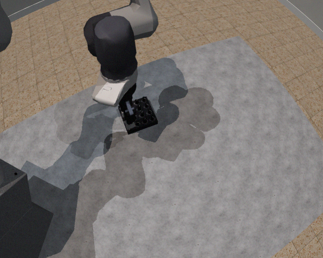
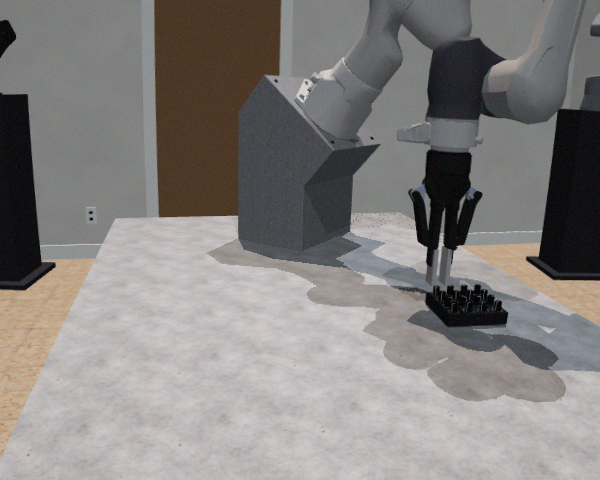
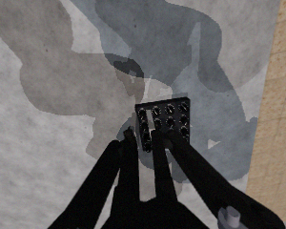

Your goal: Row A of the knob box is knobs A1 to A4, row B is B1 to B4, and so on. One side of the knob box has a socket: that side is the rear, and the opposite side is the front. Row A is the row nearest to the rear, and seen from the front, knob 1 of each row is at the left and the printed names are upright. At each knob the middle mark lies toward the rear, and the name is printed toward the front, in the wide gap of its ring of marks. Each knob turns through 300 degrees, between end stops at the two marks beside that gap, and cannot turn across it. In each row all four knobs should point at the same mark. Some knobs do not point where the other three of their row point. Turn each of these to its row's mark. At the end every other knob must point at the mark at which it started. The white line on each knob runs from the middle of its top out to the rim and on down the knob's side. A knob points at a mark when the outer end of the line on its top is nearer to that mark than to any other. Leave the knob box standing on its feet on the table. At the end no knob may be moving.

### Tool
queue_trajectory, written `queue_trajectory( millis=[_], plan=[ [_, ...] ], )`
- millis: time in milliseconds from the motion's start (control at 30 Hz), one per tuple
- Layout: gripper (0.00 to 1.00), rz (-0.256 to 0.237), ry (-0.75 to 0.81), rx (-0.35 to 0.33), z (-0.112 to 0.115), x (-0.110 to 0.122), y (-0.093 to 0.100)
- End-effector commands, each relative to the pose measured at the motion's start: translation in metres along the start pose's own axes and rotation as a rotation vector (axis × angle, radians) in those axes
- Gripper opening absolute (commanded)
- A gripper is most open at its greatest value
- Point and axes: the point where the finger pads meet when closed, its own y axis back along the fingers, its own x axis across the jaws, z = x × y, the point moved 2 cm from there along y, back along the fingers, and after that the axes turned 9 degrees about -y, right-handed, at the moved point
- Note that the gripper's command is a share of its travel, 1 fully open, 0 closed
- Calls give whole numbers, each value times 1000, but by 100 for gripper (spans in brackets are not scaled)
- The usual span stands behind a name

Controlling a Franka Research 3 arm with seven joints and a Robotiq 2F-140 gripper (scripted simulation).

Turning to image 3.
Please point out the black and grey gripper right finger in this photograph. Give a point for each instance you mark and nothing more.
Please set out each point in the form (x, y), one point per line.
(232, 208)

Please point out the black knob box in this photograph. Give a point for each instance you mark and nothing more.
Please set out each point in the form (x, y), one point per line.
(170, 114)

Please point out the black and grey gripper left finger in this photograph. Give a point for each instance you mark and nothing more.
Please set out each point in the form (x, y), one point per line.
(86, 206)

